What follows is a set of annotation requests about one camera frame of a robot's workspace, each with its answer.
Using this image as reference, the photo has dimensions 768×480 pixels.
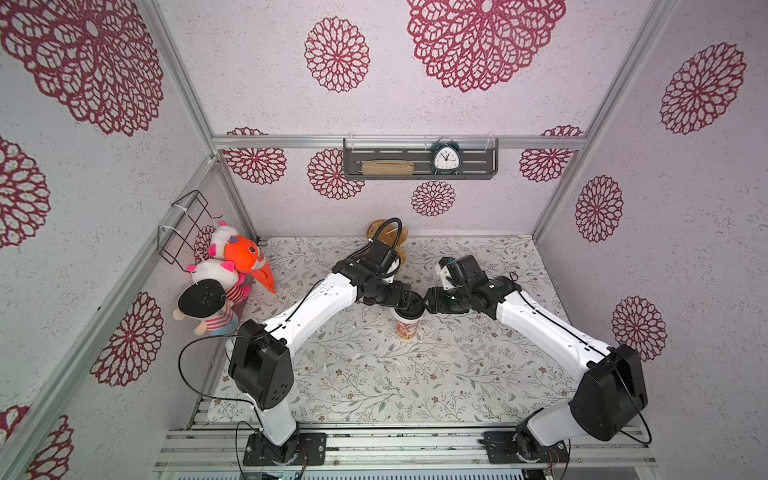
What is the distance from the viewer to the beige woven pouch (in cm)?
90

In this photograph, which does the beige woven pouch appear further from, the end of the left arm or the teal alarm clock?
the end of the left arm

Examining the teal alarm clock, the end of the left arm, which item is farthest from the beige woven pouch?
the end of the left arm
